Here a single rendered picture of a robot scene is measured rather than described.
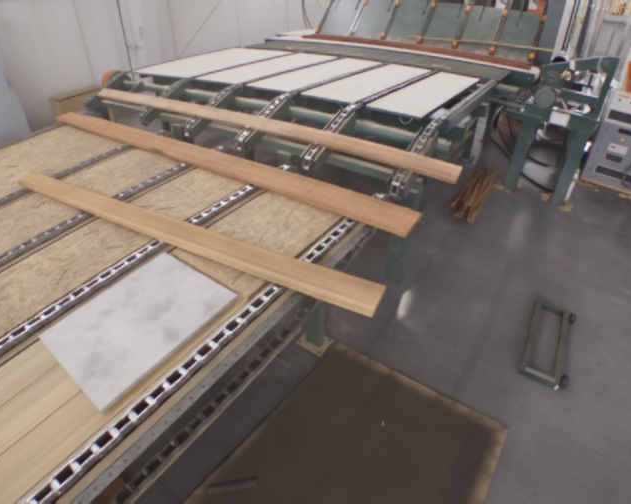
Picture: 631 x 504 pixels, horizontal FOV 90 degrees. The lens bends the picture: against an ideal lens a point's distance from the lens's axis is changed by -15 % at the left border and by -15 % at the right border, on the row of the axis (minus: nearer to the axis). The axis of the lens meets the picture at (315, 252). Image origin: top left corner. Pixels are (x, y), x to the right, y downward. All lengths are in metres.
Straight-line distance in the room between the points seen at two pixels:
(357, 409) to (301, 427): 0.31
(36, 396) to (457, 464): 1.78
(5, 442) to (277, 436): 1.17
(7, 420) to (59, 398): 0.17
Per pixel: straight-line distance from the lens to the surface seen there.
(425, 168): 2.19
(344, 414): 2.03
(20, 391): 1.49
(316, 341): 2.23
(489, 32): 6.70
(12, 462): 1.35
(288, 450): 1.94
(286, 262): 1.46
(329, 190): 1.95
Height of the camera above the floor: 1.81
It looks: 38 degrees down
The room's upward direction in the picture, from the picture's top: straight up
